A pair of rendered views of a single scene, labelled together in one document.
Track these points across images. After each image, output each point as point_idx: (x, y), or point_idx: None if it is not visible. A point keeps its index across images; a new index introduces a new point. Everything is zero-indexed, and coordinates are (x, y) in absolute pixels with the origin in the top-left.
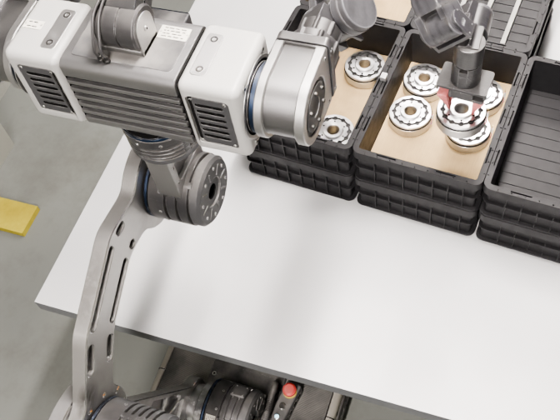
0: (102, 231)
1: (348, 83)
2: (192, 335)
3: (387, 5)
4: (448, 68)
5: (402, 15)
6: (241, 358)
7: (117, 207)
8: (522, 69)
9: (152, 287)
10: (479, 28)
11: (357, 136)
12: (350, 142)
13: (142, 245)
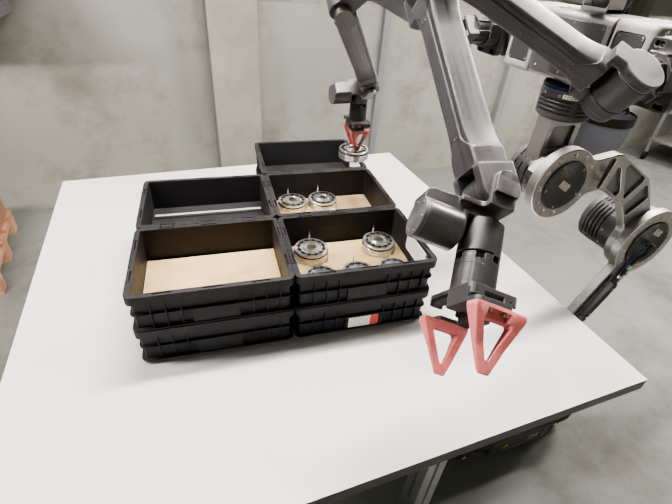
0: (619, 153)
1: (327, 259)
2: (534, 286)
3: (229, 270)
4: (356, 122)
5: (236, 258)
6: (514, 263)
7: (601, 156)
8: (278, 173)
9: (543, 319)
10: None
11: (385, 207)
12: (392, 208)
13: (534, 344)
